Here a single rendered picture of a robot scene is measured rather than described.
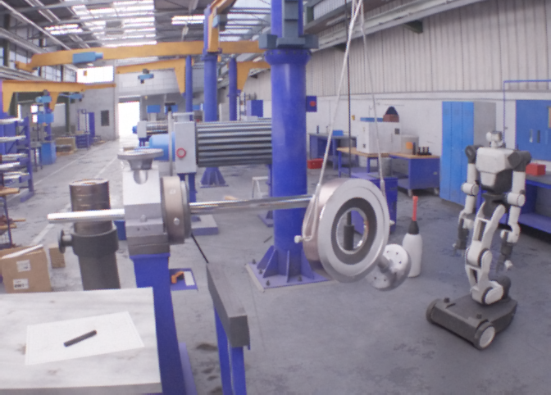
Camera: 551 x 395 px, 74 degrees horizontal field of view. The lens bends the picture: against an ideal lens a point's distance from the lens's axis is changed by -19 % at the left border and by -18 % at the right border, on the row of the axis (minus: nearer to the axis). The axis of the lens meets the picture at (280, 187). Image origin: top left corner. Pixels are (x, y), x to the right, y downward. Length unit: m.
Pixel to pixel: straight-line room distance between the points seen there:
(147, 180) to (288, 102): 2.06
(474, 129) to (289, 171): 3.73
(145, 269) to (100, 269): 1.73
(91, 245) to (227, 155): 2.83
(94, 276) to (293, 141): 2.15
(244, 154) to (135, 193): 3.91
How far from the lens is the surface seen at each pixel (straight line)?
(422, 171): 8.28
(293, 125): 4.00
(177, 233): 2.27
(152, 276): 2.15
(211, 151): 5.88
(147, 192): 2.19
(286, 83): 4.00
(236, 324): 1.67
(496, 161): 3.02
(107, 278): 3.88
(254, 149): 5.97
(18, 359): 1.54
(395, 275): 1.75
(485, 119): 7.13
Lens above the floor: 1.61
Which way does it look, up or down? 10 degrees down
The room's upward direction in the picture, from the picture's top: 1 degrees counter-clockwise
